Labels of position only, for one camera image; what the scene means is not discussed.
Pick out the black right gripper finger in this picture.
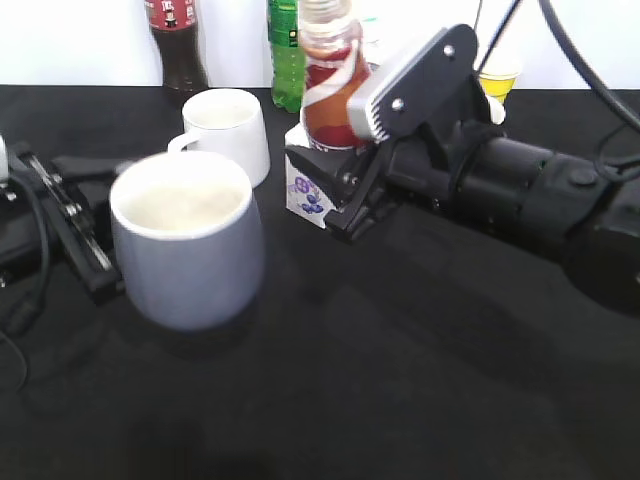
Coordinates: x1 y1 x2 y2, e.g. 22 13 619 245
287 146 345 208
324 192 380 244

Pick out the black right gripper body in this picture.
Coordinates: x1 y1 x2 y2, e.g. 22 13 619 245
342 121 480 223

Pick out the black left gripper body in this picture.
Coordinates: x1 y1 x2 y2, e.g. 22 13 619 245
1 143 125 304

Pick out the brown coffee drink bottle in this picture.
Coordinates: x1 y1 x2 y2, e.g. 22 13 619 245
298 1 371 151

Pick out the grey ceramic mug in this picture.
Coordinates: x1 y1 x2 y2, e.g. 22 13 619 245
109 151 265 332

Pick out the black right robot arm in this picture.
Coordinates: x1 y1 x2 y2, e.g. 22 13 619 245
284 121 639 316

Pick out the white ceramic mug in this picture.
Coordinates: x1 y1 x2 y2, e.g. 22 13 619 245
167 88 271 187

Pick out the green sprite bottle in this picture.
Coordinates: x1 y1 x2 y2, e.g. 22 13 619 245
267 0 306 113

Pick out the white purple milk carton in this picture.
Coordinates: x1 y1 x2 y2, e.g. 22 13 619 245
284 154 335 229

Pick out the yellow paper cup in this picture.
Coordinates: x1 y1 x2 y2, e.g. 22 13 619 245
479 49 522 104

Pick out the dark cola bottle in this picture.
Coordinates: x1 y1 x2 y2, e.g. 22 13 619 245
144 0 208 94

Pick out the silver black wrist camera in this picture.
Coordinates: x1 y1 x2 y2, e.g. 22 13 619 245
347 24 488 142

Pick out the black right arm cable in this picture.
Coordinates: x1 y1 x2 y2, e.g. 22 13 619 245
477 0 640 184

